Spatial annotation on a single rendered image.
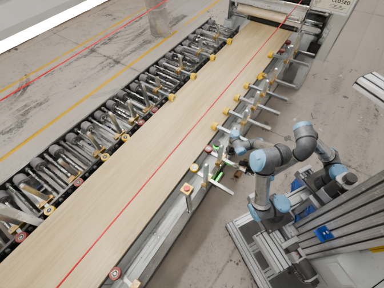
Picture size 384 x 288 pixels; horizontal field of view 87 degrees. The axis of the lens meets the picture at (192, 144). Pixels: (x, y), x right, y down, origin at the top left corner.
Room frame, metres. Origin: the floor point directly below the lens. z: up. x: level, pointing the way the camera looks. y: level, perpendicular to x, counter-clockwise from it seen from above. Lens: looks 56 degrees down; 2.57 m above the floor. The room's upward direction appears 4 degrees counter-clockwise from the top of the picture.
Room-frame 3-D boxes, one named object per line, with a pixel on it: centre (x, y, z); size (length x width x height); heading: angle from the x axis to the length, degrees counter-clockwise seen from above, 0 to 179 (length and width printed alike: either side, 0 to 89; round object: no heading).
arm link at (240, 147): (0.80, -0.36, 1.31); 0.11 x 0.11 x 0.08; 11
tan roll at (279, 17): (3.35, -1.40, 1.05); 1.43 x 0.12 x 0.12; 53
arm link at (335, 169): (0.58, -1.02, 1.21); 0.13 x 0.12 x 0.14; 170
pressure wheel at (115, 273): (0.07, 0.60, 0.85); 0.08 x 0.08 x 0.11
